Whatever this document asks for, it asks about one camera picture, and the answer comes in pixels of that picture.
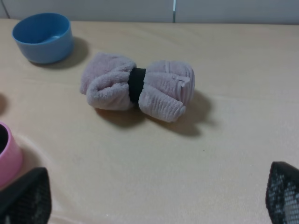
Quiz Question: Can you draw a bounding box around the pink rolled towel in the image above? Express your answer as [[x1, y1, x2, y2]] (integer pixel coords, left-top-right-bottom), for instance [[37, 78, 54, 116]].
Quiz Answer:
[[80, 53, 195, 122]]

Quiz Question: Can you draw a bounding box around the metal wall strip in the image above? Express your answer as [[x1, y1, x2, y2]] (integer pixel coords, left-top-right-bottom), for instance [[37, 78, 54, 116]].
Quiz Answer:
[[172, 0, 176, 23]]

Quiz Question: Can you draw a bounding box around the pink ladle cup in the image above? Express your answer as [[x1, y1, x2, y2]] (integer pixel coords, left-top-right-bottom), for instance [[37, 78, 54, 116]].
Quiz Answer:
[[0, 122, 23, 187]]

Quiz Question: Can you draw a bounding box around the black strap on towel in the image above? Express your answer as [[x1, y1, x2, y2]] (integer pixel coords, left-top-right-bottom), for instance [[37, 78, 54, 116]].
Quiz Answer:
[[128, 67, 147, 104]]

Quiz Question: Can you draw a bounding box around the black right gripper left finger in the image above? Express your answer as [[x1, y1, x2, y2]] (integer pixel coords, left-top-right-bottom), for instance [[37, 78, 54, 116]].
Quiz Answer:
[[0, 167, 51, 224]]

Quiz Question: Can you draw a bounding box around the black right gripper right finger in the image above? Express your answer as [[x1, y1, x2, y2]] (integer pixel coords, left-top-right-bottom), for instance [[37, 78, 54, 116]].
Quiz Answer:
[[265, 161, 299, 224]]

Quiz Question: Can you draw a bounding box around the blue plastic cup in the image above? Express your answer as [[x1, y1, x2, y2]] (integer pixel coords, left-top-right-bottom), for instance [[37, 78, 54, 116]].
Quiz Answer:
[[12, 13, 74, 64]]

